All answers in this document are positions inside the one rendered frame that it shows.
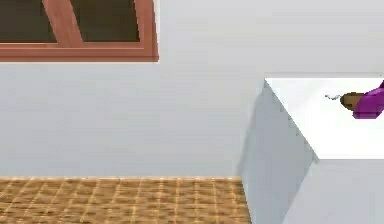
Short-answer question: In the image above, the brown framed window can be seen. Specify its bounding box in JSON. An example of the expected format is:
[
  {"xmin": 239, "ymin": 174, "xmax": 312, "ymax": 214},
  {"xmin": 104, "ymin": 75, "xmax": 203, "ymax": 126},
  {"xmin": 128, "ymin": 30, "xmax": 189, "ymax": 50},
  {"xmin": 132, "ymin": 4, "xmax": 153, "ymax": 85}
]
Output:
[{"xmin": 0, "ymin": 0, "xmax": 160, "ymax": 63}]

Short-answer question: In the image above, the white cabinet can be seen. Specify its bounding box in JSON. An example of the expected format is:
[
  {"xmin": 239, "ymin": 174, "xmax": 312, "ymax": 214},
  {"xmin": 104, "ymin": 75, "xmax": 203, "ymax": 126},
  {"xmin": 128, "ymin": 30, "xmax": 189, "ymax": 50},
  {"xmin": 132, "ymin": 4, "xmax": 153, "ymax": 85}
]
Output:
[{"xmin": 240, "ymin": 73, "xmax": 384, "ymax": 224}]

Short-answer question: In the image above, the purple and brown object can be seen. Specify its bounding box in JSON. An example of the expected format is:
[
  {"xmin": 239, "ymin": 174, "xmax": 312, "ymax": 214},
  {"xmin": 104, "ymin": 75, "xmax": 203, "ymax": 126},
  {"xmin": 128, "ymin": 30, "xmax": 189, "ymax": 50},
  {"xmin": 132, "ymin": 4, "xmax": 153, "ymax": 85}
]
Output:
[{"xmin": 324, "ymin": 80, "xmax": 384, "ymax": 120}]

